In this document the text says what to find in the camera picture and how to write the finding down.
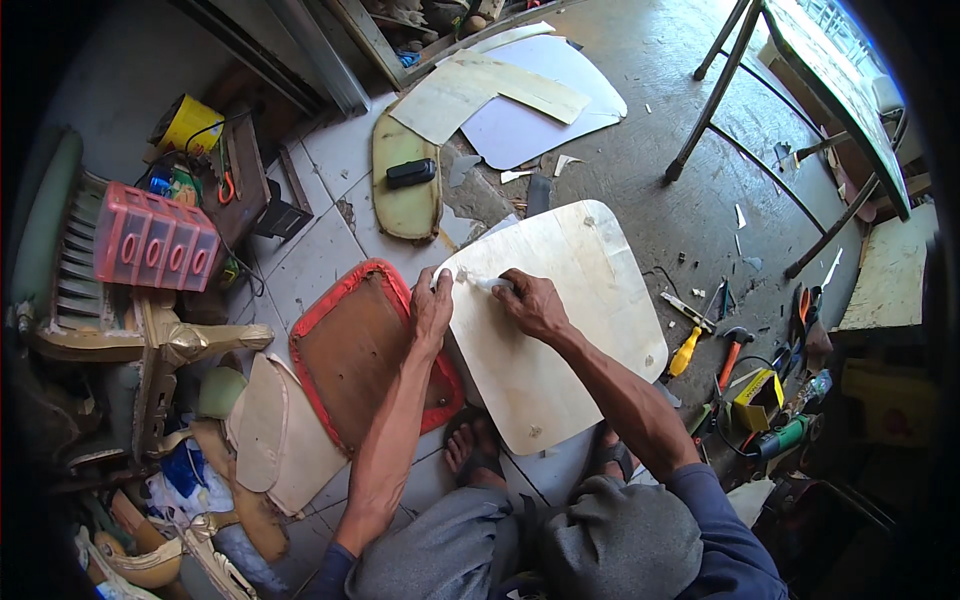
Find person's left hand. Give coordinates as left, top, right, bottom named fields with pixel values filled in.
left=410, top=266, right=456, bottom=354

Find person's right hand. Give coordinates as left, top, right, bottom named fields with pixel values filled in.
left=491, top=268, right=576, bottom=345

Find pale plywood seat board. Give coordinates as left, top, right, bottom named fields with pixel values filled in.
left=432, top=199, right=670, bottom=457

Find red-edged brown seat base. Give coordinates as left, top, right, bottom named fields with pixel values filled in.
left=288, top=258, right=467, bottom=459

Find yellowish oval seat board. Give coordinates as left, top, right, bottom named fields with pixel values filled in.
left=371, top=105, right=444, bottom=243

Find black fabric strip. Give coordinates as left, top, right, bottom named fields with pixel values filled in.
left=525, top=173, right=553, bottom=219

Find black staple gun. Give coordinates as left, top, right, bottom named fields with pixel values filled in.
left=385, top=158, right=438, bottom=190

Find metal utility knife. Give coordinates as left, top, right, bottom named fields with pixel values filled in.
left=659, top=291, right=718, bottom=336

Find beige foam cushion pieces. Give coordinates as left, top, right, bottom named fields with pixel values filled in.
left=225, top=352, right=351, bottom=519

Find beige cardboard template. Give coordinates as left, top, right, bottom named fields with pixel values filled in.
left=389, top=48, right=594, bottom=147

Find person's legs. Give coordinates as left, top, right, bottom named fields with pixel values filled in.
left=345, top=408, right=706, bottom=600

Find brown wooden tool box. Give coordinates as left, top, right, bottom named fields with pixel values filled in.
left=201, top=112, right=273, bottom=250

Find yellow cardboard box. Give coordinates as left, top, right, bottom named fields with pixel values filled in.
left=731, top=367, right=786, bottom=433

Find green angle grinder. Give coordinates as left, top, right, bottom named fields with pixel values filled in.
left=742, top=412, right=826, bottom=463

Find gold ornate carved chair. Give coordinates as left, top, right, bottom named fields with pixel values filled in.
left=7, top=127, right=276, bottom=468

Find pink plastic drawer organizer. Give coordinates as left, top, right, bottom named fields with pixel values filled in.
left=93, top=180, right=223, bottom=294

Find blue plastic bag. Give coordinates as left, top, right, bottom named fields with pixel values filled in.
left=159, top=441, right=209, bottom=501

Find person's body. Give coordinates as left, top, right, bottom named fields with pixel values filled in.
left=298, top=462, right=790, bottom=600

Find yellow tin can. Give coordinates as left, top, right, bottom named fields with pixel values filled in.
left=153, top=93, right=226, bottom=159

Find pale wooden board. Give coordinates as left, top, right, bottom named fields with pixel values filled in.
left=835, top=202, right=939, bottom=335

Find folding table with metal legs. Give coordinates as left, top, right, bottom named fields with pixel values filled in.
left=663, top=0, right=913, bottom=282

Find gold carved wood pieces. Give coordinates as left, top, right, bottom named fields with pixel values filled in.
left=73, top=508, right=261, bottom=600

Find yellow-handled screwdriver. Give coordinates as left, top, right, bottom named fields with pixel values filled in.
left=666, top=281, right=726, bottom=379

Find orange-handled hammer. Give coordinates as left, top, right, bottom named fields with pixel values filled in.
left=716, top=326, right=756, bottom=392

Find orange-handled pliers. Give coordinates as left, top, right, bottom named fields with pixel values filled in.
left=787, top=285, right=824, bottom=348

